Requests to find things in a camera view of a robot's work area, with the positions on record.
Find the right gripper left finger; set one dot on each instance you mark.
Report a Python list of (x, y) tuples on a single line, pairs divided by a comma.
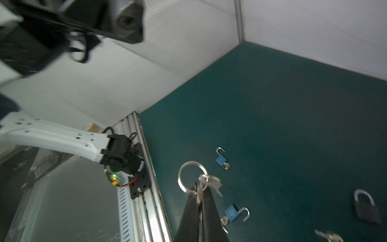
[(188, 230)]

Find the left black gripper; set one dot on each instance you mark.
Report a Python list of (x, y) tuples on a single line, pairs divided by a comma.
[(43, 30)]

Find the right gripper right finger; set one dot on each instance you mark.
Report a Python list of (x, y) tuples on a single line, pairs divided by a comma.
[(212, 226)]

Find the blue padlock with keys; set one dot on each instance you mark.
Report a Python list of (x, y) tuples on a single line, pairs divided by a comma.
[(232, 214)]

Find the silver keys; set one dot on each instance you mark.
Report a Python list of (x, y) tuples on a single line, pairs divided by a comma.
[(205, 180), (329, 236)]

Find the black padlock with keys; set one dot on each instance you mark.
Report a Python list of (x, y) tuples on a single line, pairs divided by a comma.
[(367, 211)]

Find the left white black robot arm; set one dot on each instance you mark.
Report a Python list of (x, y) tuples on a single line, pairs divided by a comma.
[(114, 151)]

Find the blue padlock left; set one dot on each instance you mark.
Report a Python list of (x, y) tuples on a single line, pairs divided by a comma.
[(221, 159)]

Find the white tape roll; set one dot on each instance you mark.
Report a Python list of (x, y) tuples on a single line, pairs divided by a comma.
[(94, 128)]

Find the green table mat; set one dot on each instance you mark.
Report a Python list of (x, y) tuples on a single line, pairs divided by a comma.
[(300, 136)]

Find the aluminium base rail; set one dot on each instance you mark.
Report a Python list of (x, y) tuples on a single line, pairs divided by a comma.
[(142, 215)]

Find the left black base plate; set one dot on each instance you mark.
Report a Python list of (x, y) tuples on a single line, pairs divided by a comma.
[(143, 181)]

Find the white vented cable duct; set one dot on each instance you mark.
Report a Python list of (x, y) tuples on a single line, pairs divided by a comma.
[(125, 215)]

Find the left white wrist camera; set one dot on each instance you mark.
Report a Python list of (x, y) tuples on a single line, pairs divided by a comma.
[(126, 18)]

